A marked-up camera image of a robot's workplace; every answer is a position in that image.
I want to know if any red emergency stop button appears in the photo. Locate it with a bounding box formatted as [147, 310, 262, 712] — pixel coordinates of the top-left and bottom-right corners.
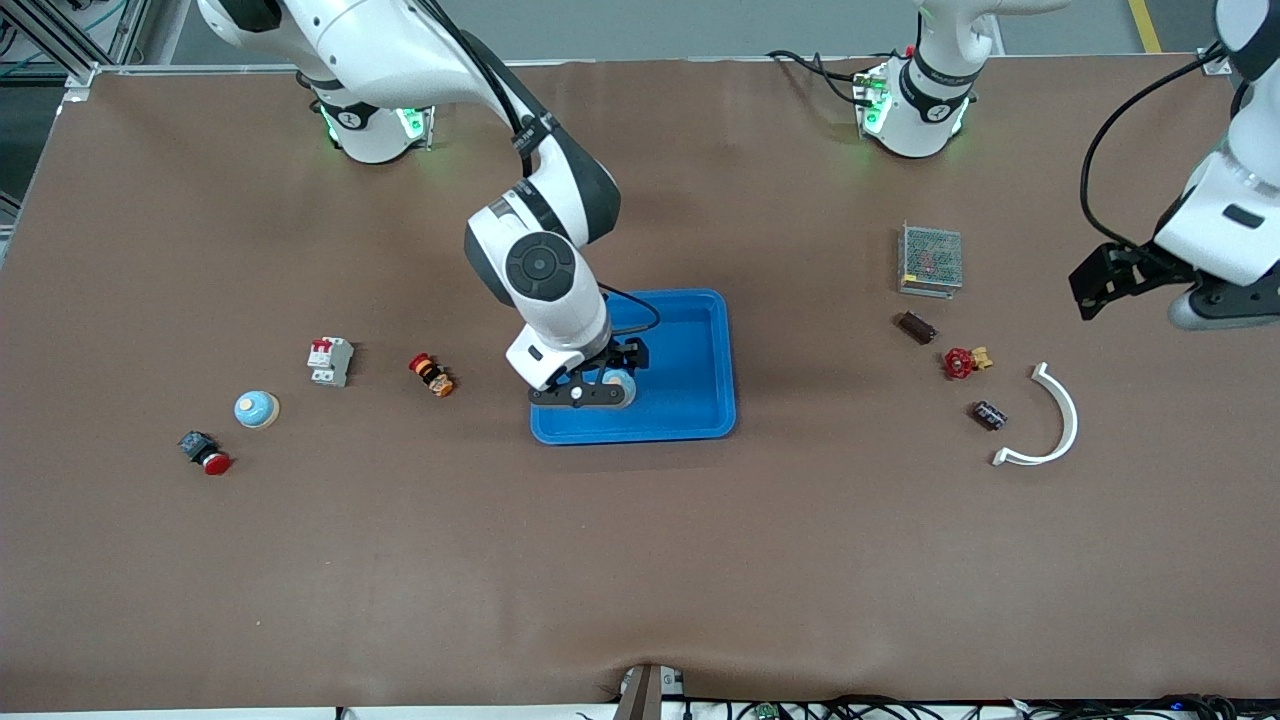
[178, 430, 233, 476]

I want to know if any white red circuit breaker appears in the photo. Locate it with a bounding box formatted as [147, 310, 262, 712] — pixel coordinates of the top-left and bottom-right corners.
[306, 337, 355, 388]

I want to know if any white curved plastic bracket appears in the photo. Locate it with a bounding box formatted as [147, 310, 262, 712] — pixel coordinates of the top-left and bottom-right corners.
[990, 362, 1080, 468]

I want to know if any metal mesh power supply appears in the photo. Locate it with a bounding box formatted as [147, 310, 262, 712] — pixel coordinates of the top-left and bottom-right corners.
[897, 222, 964, 300]

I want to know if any metal table clamp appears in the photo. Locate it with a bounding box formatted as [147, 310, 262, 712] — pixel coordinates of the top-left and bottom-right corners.
[615, 663, 687, 720]

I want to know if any black base cable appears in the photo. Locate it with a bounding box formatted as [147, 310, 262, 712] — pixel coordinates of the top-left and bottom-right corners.
[766, 48, 883, 109]

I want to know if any blue plastic tray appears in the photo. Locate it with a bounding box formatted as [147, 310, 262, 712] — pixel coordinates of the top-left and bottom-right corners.
[530, 289, 738, 446]

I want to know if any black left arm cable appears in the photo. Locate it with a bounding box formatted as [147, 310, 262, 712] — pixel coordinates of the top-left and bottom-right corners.
[1080, 45, 1229, 253]

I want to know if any aluminium frame profile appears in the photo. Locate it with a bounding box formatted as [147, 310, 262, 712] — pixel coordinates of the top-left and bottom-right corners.
[0, 0, 151, 101]

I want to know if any red orange push button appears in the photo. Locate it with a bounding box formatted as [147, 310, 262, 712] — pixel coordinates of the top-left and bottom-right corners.
[408, 353, 455, 398]

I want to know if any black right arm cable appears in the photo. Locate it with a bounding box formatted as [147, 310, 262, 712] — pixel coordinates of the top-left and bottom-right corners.
[440, 0, 661, 337]

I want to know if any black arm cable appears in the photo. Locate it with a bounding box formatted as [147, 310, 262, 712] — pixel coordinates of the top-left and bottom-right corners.
[440, 0, 661, 337]
[1080, 45, 1229, 253]

